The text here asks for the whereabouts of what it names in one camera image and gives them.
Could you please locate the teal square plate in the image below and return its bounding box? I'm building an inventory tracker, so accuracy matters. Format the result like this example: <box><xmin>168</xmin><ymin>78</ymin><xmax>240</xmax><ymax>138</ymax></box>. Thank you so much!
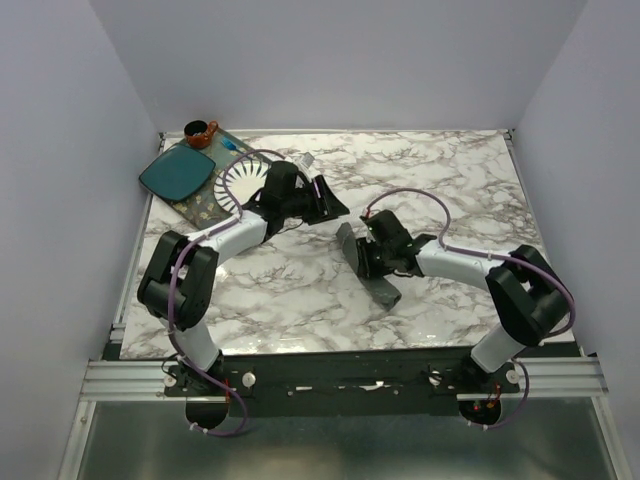
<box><xmin>139</xmin><ymin>144</ymin><xmax>216</xmax><ymax>202</ymax></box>

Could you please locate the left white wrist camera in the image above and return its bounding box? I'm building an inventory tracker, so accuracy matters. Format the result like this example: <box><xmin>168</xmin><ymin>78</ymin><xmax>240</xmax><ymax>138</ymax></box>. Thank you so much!
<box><xmin>297</xmin><ymin>152</ymin><xmax>315</xmax><ymax>176</ymax></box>

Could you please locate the floral rectangular serving tray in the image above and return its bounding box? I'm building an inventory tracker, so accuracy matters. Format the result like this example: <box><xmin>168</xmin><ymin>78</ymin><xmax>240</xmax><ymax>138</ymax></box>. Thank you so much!
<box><xmin>168</xmin><ymin>129</ymin><xmax>276</xmax><ymax>230</ymax></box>

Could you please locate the grey cloth napkin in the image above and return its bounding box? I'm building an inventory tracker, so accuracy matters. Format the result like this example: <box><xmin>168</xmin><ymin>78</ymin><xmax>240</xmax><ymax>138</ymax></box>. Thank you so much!
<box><xmin>336</xmin><ymin>223</ymin><xmax>402</xmax><ymax>311</ymax></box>

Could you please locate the aluminium frame rail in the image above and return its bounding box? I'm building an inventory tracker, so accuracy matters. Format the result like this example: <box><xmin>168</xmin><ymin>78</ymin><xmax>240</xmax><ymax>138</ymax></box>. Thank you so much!
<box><xmin>80</xmin><ymin>361</ymin><xmax>165</xmax><ymax>402</ymax></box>

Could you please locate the white striped round plate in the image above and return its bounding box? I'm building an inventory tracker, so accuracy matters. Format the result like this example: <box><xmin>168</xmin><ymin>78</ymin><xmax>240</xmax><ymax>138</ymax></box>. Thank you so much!
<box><xmin>213</xmin><ymin>158</ymin><xmax>270</xmax><ymax>214</ymax></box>

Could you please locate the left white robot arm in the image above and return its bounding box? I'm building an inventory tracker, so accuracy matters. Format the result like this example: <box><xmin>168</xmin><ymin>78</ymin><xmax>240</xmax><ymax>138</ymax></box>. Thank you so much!
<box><xmin>137</xmin><ymin>160</ymin><xmax>350</xmax><ymax>395</ymax></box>

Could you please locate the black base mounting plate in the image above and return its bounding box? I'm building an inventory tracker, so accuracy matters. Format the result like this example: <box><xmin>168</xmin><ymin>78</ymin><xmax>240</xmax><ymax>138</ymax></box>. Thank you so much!
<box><xmin>164</xmin><ymin>344</ymin><xmax>521</xmax><ymax>419</ymax></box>

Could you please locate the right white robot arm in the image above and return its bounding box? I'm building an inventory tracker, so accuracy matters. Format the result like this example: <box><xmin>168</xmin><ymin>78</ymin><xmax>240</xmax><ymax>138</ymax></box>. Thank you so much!
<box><xmin>355</xmin><ymin>210</ymin><xmax>575</xmax><ymax>392</ymax></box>

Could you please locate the orange ceramic mug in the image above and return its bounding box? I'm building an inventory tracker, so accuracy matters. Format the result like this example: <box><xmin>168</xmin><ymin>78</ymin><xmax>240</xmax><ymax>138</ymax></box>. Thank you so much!
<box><xmin>183</xmin><ymin>120</ymin><xmax>219</xmax><ymax>150</ymax></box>

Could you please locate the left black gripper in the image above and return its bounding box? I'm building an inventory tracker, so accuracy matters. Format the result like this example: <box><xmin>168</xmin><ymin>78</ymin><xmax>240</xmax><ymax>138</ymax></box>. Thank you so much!
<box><xmin>282</xmin><ymin>175</ymin><xmax>350</xmax><ymax>227</ymax></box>

